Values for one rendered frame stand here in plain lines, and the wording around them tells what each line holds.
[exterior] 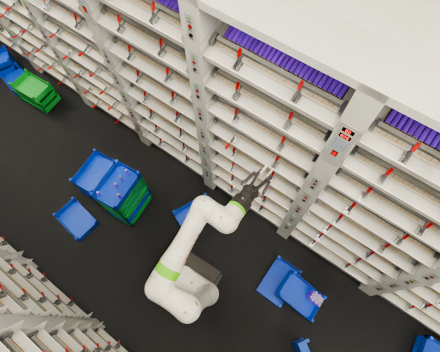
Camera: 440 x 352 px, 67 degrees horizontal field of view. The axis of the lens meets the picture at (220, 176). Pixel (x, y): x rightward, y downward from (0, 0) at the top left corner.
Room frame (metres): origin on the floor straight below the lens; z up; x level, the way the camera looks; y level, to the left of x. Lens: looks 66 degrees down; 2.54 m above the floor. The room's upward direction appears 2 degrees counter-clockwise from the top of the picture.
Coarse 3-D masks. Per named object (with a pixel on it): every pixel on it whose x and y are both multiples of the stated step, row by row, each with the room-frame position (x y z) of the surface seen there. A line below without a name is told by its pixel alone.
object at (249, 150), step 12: (216, 120) 1.04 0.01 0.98; (216, 132) 0.99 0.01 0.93; (228, 132) 0.98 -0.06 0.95; (240, 144) 0.90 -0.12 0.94; (252, 144) 0.89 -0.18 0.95; (252, 156) 0.83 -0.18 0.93; (264, 156) 0.82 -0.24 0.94; (276, 156) 0.81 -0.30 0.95; (276, 168) 0.75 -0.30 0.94; (288, 168) 0.74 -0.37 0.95; (288, 180) 0.69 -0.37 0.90; (300, 180) 0.67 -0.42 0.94
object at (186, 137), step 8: (136, 104) 1.47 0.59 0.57; (144, 112) 1.40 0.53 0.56; (152, 112) 1.39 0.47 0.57; (152, 120) 1.34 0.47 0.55; (160, 120) 1.33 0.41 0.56; (168, 128) 1.26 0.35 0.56; (176, 128) 1.25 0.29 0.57; (176, 136) 1.20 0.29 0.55; (184, 136) 1.19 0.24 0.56; (192, 136) 1.18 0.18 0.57; (192, 144) 1.13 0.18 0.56
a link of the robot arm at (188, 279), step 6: (186, 270) 0.28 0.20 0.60; (192, 270) 0.28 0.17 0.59; (180, 276) 0.25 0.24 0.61; (186, 276) 0.25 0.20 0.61; (192, 276) 0.25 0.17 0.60; (198, 276) 0.25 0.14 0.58; (180, 282) 0.22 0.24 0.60; (186, 282) 0.22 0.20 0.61; (192, 282) 0.22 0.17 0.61; (186, 288) 0.19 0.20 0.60; (192, 288) 0.18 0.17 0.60
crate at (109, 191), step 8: (112, 168) 1.02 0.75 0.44; (120, 168) 1.04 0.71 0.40; (128, 168) 1.03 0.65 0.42; (112, 176) 0.98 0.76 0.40; (128, 176) 0.97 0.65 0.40; (136, 176) 0.97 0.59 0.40; (104, 184) 0.91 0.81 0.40; (112, 184) 0.91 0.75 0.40; (120, 184) 0.91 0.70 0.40; (128, 184) 0.91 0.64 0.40; (104, 192) 0.86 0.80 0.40; (112, 192) 0.85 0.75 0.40; (120, 192) 0.85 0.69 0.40; (128, 192) 0.84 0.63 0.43; (104, 200) 0.79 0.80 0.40; (112, 200) 0.79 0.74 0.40; (120, 200) 0.77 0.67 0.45; (112, 208) 0.72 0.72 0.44
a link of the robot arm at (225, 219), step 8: (216, 208) 0.47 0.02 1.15; (224, 208) 0.47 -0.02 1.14; (232, 208) 0.46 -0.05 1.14; (240, 208) 0.47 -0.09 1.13; (216, 216) 0.43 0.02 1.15; (224, 216) 0.43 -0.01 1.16; (232, 216) 0.43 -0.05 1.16; (240, 216) 0.43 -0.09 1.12; (216, 224) 0.40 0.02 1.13; (224, 224) 0.39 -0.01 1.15; (232, 224) 0.39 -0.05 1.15; (224, 232) 0.37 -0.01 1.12; (232, 232) 0.37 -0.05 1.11
